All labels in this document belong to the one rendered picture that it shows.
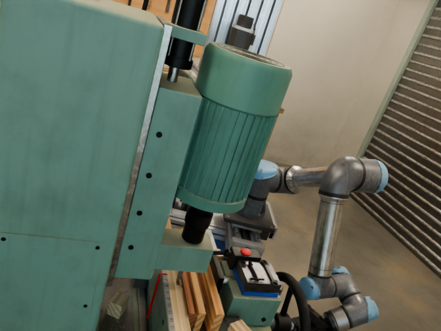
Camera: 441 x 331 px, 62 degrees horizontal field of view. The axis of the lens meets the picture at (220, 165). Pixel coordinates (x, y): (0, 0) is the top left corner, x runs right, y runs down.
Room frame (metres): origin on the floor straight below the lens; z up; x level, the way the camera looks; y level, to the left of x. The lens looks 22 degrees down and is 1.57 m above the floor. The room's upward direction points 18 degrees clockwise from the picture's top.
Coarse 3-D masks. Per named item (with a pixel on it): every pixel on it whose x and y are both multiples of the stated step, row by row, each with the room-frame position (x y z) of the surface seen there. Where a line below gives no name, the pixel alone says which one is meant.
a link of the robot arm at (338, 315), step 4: (336, 308) 1.02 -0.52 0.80; (340, 308) 1.02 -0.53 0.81; (332, 312) 1.00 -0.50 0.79; (336, 312) 1.00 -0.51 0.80; (340, 312) 1.00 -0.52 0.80; (344, 312) 1.00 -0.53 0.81; (332, 316) 1.00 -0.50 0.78; (336, 316) 0.99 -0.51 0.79; (340, 316) 0.99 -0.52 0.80; (344, 316) 0.99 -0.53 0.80; (336, 320) 0.98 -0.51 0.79; (340, 320) 0.98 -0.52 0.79; (344, 320) 0.98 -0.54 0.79; (336, 324) 0.97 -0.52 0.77; (340, 324) 0.97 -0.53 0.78; (344, 324) 0.97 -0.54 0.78; (348, 324) 0.98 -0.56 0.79; (340, 328) 0.97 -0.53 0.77; (344, 328) 0.97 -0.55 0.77; (348, 328) 0.98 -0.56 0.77
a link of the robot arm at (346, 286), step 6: (336, 270) 1.13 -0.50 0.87; (342, 270) 1.13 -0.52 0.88; (336, 276) 1.09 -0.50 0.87; (342, 276) 1.10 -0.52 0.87; (348, 276) 1.11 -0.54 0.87; (336, 282) 1.06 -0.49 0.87; (342, 282) 1.07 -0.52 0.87; (348, 282) 1.09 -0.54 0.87; (354, 282) 1.10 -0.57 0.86; (342, 288) 1.06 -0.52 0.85; (348, 288) 1.07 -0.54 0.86; (354, 288) 1.07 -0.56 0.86; (336, 294) 1.04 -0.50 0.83; (342, 294) 1.06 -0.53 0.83; (348, 294) 1.05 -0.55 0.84; (354, 294) 1.05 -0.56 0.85; (342, 300) 1.05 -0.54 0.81
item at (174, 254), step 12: (168, 240) 0.70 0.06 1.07; (180, 240) 0.72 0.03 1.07; (204, 240) 0.75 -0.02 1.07; (168, 252) 0.69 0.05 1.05; (180, 252) 0.70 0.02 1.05; (192, 252) 0.71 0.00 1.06; (204, 252) 0.72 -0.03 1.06; (156, 264) 0.68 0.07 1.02; (168, 264) 0.69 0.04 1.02; (180, 264) 0.70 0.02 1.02; (192, 264) 0.71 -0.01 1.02; (204, 264) 0.72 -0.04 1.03
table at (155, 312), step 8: (208, 232) 1.06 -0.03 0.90; (216, 248) 0.98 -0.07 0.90; (152, 280) 0.79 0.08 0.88; (152, 288) 0.76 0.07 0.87; (152, 304) 0.73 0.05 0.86; (152, 312) 0.71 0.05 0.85; (224, 312) 0.73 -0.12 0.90; (152, 320) 0.69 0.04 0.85; (224, 320) 0.70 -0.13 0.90; (232, 320) 0.71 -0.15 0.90; (200, 328) 0.66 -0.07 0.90; (224, 328) 0.68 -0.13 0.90; (256, 328) 0.74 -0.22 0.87; (264, 328) 0.75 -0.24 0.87
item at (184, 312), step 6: (168, 222) 0.98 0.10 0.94; (168, 228) 0.95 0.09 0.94; (180, 282) 0.74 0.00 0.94; (180, 300) 0.68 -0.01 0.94; (180, 306) 0.66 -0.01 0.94; (180, 312) 0.64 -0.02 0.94; (186, 312) 0.65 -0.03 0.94; (186, 318) 0.63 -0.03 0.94; (186, 324) 0.62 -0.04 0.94; (186, 330) 0.60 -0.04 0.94
